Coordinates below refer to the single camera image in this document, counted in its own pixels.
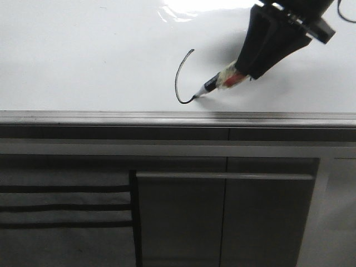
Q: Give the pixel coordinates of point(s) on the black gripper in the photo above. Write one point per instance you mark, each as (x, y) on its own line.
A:
(265, 46)

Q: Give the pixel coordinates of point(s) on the white whiteboard marker with tape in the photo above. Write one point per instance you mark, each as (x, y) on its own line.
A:
(227, 78)

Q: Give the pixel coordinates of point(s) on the grey cabinet with doors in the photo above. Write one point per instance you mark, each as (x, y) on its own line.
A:
(253, 213)

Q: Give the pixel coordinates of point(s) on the grey drawer unit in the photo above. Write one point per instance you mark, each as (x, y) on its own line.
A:
(65, 215)

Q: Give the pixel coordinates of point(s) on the white whiteboard with aluminium frame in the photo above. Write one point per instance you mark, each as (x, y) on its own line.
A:
(137, 62)

